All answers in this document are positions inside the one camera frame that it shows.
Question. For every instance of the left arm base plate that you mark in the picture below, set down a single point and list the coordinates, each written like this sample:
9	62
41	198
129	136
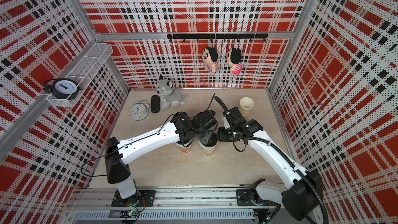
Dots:
142	198

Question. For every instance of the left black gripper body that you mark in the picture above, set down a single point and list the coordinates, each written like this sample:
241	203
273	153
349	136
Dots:
201	135

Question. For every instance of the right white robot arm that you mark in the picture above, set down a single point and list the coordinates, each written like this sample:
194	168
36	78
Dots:
301	191

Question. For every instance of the white alarm clock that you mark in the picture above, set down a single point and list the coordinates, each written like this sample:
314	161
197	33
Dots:
139	111

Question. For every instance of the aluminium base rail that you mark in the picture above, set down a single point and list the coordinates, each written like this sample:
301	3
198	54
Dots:
173	205

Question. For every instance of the black glasses case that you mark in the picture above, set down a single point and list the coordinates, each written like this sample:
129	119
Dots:
155	104

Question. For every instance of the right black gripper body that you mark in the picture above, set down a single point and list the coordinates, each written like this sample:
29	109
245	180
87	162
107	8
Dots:
227	135

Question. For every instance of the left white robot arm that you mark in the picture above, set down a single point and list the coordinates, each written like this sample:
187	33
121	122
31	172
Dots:
182	130

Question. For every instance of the hanging doll pink dress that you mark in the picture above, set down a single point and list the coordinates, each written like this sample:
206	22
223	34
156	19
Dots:
234	58

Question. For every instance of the black hook rail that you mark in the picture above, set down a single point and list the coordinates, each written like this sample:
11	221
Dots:
212	36

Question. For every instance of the white wire basket shelf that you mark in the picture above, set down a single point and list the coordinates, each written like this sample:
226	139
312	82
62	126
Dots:
84	72

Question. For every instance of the grey husky plush toy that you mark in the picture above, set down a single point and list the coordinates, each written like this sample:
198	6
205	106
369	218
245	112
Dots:
169	96

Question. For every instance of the hanging doll blue shorts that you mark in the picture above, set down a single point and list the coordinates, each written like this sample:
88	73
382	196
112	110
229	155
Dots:
210	58

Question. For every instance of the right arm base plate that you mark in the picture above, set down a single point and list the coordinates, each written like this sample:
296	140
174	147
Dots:
247	197

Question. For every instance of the black wall clock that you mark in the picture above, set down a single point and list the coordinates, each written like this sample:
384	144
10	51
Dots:
63	88

